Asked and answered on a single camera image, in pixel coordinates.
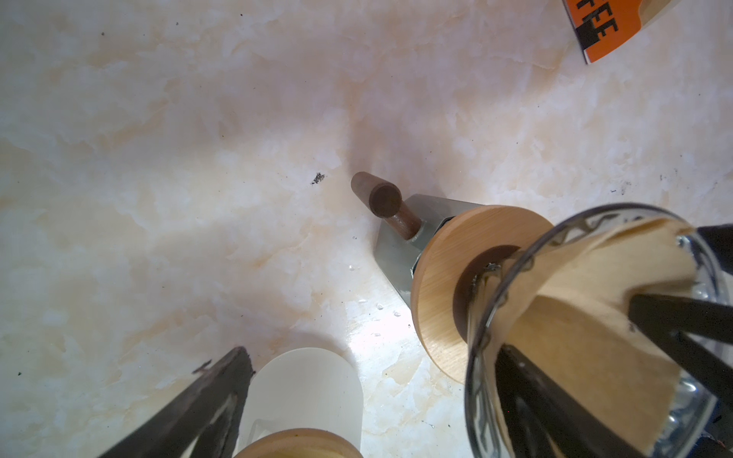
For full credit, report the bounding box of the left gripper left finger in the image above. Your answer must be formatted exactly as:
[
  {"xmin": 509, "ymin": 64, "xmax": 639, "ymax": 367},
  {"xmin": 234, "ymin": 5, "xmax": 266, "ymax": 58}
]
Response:
[{"xmin": 103, "ymin": 347, "xmax": 254, "ymax": 457}]

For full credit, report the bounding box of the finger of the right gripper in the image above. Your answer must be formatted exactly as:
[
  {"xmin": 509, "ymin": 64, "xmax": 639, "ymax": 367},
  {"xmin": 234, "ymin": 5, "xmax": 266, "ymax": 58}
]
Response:
[
  {"xmin": 697, "ymin": 223, "xmax": 733, "ymax": 275},
  {"xmin": 628, "ymin": 294, "xmax": 732, "ymax": 406}
]

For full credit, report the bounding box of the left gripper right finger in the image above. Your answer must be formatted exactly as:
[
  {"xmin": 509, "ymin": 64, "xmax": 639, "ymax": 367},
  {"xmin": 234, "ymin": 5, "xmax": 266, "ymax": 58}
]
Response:
[{"xmin": 496, "ymin": 345, "xmax": 641, "ymax": 457}]

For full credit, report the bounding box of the grey glass dripper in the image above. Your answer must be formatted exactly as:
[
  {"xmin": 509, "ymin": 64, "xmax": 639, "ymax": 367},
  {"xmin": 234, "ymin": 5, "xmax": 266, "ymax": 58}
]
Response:
[{"xmin": 465, "ymin": 204, "xmax": 732, "ymax": 457}]

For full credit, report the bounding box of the grey glass measuring cup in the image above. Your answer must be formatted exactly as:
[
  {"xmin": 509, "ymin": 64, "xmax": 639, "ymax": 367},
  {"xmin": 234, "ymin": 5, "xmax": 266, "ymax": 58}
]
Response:
[{"xmin": 350, "ymin": 172, "xmax": 479, "ymax": 305}]

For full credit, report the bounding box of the orange coffee filter pack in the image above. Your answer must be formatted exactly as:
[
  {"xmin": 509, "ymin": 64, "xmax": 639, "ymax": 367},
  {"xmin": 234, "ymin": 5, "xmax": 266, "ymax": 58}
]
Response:
[{"xmin": 563, "ymin": 0, "xmax": 679, "ymax": 65}]

